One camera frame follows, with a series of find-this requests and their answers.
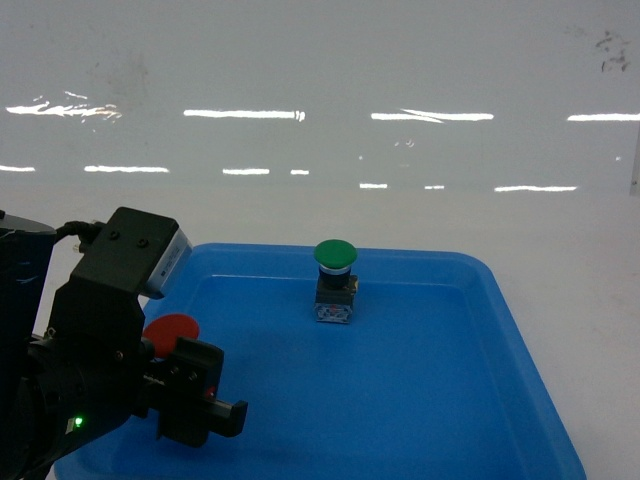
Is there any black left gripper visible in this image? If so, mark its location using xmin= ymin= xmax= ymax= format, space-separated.
xmin=29 ymin=281 xmax=248 ymax=448

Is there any red mushroom push button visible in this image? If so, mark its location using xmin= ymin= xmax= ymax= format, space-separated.
xmin=142 ymin=313 xmax=200 ymax=359

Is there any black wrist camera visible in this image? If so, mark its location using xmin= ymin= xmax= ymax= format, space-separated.
xmin=70 ymin=207 xmax=193 ymax=299

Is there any white glossy board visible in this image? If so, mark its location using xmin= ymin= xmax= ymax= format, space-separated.
xmin=1 ymin=1 xmax=639 ymax=195

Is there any green mushroom push button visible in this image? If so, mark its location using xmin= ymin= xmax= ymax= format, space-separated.
xmin=313 ymin=239 xmax=358 ymax=324

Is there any blue plastic tray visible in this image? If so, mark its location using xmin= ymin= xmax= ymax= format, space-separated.
xmin=54 ymin=244 xmax=585 ymax=479

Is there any black cable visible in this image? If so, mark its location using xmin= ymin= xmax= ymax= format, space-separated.
xmin=52 ymin=220 xmax=106 ymax=246

